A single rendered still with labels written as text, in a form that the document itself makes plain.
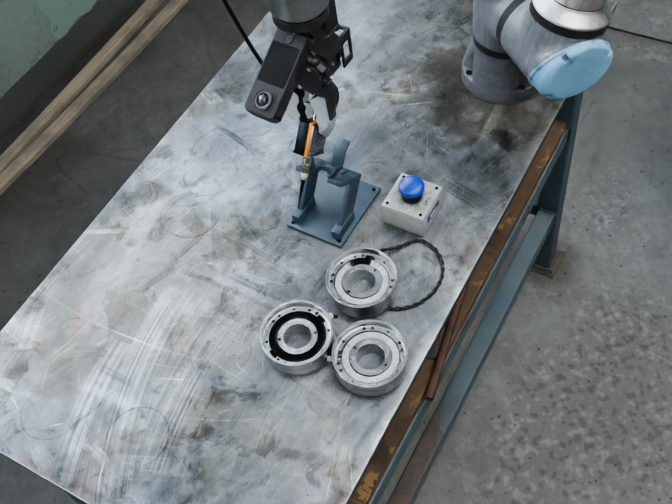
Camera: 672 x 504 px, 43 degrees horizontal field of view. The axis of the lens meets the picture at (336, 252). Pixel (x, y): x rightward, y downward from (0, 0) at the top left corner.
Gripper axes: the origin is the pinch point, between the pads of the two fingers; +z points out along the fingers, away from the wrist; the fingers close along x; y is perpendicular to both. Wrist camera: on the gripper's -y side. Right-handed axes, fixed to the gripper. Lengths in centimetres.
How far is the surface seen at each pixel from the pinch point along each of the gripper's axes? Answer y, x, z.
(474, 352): 15, -19, 76
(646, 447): 23, -58, 100
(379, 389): -24.2, -22.6, 16.6
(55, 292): -31.7, 31.2, 19.7
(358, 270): -8.7, -10.6, 16.9
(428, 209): 4.6, -15.4, 15.2
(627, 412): 29, -52, 100
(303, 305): -17.7, -6.6, 16.5
